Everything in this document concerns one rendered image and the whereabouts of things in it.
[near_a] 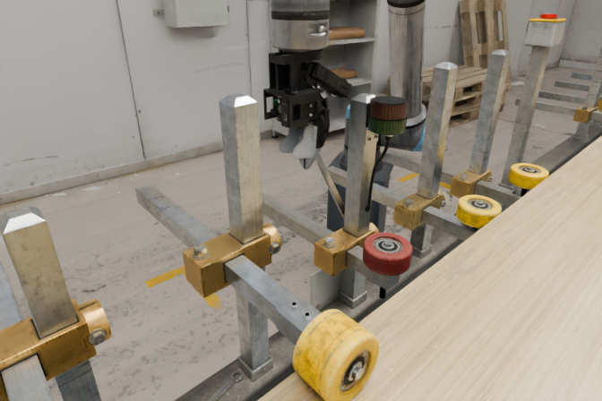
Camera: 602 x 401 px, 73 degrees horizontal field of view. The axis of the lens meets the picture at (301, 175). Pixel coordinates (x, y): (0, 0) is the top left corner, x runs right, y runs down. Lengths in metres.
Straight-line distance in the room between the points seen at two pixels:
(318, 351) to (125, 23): 2.92
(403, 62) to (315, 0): 0.80
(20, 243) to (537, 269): 0.67
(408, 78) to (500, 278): 0.89
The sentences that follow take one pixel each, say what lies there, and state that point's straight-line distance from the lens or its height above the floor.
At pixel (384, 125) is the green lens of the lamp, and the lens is 0.64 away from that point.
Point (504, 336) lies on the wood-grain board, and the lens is 0.60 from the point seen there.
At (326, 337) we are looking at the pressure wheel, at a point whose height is 0.98.
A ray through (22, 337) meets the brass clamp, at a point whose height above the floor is 0.97.
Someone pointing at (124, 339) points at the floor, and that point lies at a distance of 1.91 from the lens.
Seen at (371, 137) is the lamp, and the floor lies 1.07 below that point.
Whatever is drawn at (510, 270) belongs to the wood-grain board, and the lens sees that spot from 0.71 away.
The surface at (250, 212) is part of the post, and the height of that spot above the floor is 1.02.
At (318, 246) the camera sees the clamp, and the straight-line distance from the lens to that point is 0.75.
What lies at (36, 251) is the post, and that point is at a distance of 0.46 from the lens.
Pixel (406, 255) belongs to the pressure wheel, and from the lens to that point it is 0.68.
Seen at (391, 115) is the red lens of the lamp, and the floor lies 1.12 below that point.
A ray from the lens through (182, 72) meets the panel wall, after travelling 3.35.
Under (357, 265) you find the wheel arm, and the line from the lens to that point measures 0.75.
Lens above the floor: 1.29
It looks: 25 degrees down
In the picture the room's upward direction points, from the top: straight up
